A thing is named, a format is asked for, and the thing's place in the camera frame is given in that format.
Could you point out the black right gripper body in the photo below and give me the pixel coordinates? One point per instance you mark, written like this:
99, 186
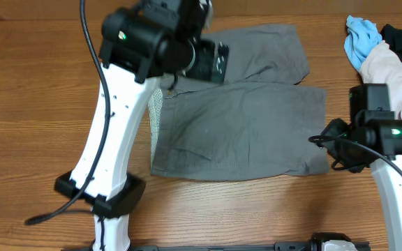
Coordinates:
354, 158

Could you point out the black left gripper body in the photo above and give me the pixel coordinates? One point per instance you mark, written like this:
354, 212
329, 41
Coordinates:
200, 67

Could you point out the grey shorts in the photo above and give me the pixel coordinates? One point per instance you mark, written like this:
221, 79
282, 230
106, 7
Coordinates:
255, 124

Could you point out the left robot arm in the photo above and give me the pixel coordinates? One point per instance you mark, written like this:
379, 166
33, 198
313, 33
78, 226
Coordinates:
140, 44

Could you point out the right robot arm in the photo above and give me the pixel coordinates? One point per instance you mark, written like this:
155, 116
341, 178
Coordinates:
372, 139

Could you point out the pale pink garment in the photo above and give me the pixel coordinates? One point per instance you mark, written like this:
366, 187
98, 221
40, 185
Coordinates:
383, 66

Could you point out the light blue cloth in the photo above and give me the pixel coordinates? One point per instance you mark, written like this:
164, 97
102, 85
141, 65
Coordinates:
363, 36

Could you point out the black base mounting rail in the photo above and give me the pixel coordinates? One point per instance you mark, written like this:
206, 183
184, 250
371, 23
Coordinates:
279, 246

